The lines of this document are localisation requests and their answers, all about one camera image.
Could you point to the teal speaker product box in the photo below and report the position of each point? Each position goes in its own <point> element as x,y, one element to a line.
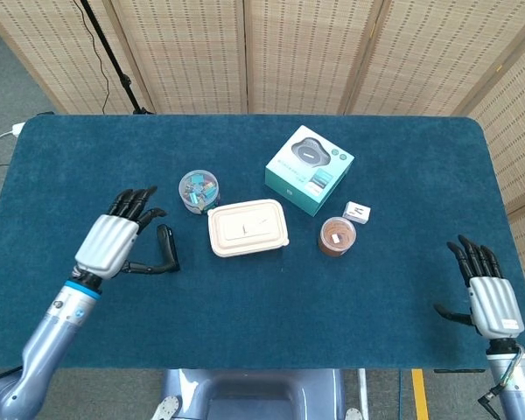
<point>308,170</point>

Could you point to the clear jar of binder clips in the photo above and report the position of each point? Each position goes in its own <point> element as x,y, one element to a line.
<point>199,190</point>

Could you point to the cream lidded food container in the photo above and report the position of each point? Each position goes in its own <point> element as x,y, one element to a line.
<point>232,245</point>

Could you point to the black stapler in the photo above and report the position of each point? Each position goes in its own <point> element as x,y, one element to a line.
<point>168,245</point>

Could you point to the white power strip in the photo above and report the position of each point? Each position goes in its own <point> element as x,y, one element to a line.
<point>17,128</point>

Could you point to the small white cardboard box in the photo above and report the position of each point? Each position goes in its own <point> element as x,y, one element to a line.
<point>358,213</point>

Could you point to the blue table mat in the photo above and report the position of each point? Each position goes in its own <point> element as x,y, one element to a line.
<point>289,306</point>

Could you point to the blue grey robot torso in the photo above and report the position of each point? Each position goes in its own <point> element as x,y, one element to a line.
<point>254,394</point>

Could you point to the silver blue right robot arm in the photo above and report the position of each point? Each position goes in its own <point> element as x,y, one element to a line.
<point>522,394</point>

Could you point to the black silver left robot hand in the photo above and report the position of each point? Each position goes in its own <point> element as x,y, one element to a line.
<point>107,240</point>

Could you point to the clear jar of rubber bands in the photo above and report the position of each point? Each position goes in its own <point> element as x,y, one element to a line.
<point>338,236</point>

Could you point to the yellow floor tape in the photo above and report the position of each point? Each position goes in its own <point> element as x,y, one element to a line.
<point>420,394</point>

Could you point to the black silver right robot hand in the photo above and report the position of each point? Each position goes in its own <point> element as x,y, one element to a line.
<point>494,306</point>

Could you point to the bamboo folding screen panel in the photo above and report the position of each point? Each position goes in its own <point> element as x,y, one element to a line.
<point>306,52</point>
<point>437,52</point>
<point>188,52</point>
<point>516,131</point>
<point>39,48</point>

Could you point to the black tripod stand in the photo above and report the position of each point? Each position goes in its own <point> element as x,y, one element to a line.
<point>109,49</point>

